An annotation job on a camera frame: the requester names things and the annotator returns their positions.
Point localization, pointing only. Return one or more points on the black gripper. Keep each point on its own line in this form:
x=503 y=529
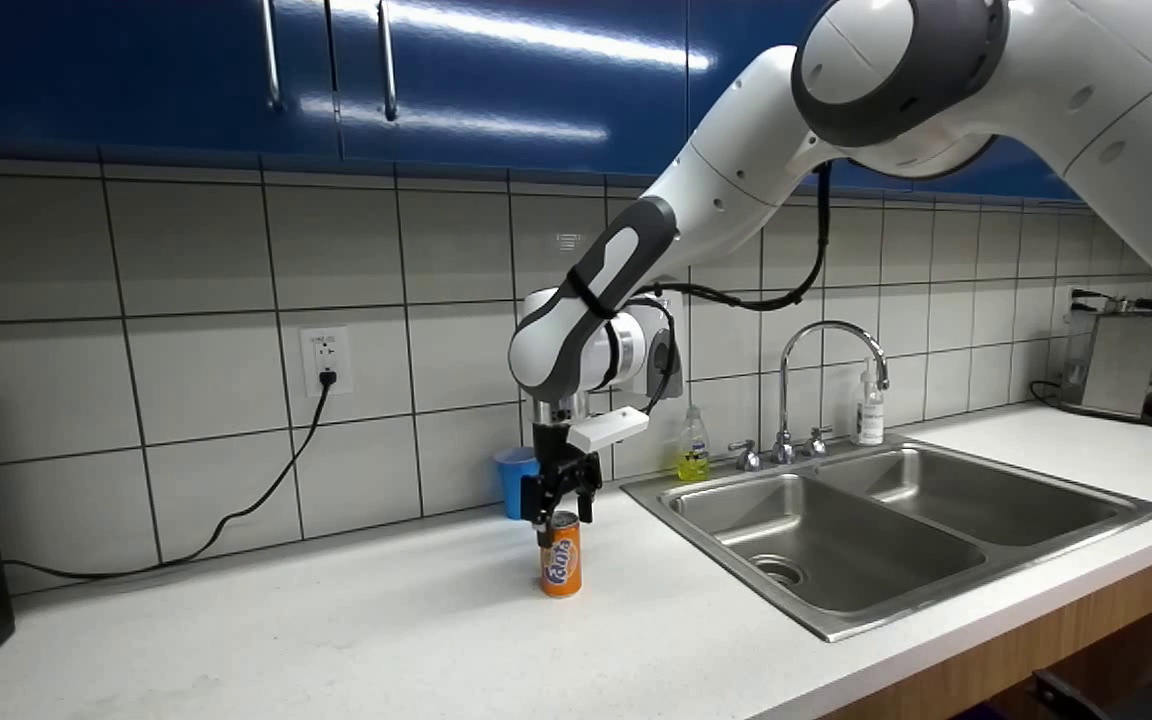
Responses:
x=562 y=466

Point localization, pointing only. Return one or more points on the orange soda can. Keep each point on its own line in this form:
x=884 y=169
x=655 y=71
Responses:
x=562 y=563

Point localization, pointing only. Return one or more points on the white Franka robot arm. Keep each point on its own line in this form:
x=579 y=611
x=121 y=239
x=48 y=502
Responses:
x=762 y=145

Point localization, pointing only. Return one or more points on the stainless steel double sink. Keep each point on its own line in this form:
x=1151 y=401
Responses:
x=871 y=533

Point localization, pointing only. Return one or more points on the blue plastic cup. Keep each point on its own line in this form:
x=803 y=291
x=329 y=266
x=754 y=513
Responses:
x=513 y=482

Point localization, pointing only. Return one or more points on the yellow-green dish soap bottle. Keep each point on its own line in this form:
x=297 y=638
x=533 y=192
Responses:
x=694 y=466

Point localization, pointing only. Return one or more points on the chrome gooseneck faucet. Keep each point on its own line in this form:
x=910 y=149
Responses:
x=786 y=385

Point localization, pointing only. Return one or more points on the small white bottle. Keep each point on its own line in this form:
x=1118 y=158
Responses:
x=875 y=416

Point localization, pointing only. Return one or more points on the wooden base cabinet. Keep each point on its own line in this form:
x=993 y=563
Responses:
x=1071 y=627

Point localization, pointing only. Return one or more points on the silver metal countertop appliance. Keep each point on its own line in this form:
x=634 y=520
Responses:
x=1122 y=363

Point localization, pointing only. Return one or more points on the black chair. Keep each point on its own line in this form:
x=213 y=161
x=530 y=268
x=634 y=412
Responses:
x=1138 y=700

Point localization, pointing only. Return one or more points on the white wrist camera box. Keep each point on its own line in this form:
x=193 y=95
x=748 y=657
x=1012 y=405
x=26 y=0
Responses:
x=609 y=428

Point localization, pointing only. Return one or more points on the white wall soap dispenser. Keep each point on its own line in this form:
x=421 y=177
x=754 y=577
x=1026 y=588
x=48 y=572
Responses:
x=667 y=363

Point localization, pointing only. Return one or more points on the white wall power outlet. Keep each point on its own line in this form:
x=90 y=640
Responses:
x=324 y=356

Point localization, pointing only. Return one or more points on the blue wall cabinet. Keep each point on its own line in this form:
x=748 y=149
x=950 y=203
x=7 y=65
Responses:
x=136 y=74

